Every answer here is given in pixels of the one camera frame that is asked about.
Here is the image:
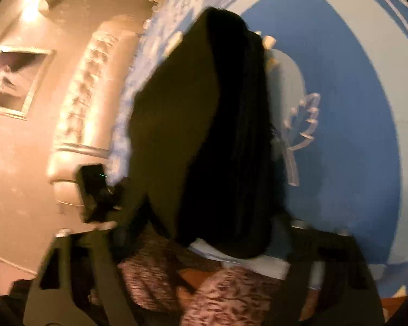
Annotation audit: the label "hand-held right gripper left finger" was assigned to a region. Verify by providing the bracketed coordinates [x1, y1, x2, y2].
[23, 176, 150, 326]

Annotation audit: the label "glowing wall light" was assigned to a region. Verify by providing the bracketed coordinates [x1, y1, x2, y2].
[20, 0, 39, 19]

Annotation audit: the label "blue patterned bed sheet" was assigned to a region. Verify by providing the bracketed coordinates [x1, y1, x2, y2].
[108, 0, 408, 300]

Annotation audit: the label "person's patterned clothing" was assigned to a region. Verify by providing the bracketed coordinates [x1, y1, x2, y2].
[118, 224, 314, 326]

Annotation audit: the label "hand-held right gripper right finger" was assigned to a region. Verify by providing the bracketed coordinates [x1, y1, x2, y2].
[271, 215, 385, 326]

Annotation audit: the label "framed wall picture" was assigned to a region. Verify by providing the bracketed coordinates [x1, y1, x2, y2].
[0, 48, 55, 121]

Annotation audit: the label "white cloth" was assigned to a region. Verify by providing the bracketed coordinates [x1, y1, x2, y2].
[190, 239, 290, 280]

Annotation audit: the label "cream tufted headboard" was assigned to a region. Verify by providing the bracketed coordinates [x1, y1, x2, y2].
[48, 15, 151, 215]

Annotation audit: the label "black pants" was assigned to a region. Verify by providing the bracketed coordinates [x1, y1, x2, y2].
[127, 7, 290, 259]

